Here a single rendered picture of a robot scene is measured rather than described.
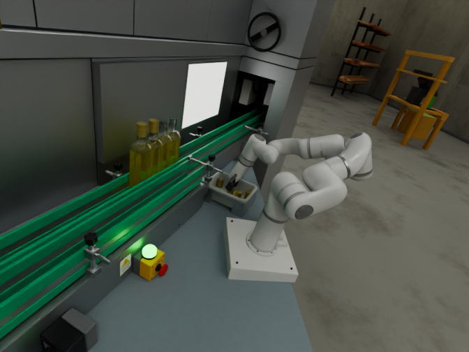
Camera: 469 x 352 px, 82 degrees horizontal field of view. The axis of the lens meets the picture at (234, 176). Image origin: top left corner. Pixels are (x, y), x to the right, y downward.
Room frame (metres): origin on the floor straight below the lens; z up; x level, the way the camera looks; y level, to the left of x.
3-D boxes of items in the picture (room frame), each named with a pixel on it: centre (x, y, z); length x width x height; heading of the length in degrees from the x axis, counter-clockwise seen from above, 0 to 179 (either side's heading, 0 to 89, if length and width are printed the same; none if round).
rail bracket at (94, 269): (0.44, 0.27, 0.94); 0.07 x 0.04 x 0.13; 72
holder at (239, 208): (1.11, 0.03, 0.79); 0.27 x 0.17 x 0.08; 72
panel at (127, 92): (1.24, 0.34, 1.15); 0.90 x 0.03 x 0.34; 162
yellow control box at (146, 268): (0.60, 0.20, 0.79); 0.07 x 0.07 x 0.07; 72
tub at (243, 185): (1.11, 0.00, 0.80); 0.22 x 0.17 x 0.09; 72
